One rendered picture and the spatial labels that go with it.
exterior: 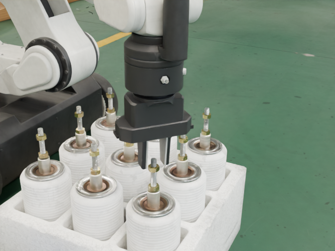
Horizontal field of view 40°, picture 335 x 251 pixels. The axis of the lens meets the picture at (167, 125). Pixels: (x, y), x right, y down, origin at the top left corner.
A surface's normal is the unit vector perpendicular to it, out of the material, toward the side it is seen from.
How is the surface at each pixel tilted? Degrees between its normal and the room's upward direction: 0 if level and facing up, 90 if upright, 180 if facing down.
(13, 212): 0
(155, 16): 90
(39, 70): 90
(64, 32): 50
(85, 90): 45
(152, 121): 90
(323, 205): 0
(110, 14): 90
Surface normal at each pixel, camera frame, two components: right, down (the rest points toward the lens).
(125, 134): -0.40, 0.40
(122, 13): -0.82, 0.24
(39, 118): 0.65, -0.48
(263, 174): 0.02, -0.90
